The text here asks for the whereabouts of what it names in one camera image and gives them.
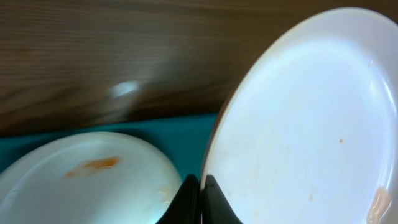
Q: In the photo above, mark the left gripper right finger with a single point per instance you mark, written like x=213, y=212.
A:
x=215, y=207

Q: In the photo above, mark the white plate upper left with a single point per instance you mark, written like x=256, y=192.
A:
x=98, y=177

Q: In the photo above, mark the white plate with red stain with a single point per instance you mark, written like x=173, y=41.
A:
x=310, y=133

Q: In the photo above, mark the teal plastic tray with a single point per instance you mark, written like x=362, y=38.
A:
x=182, y=139

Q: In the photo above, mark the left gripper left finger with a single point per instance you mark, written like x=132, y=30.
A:
x=185, y=207

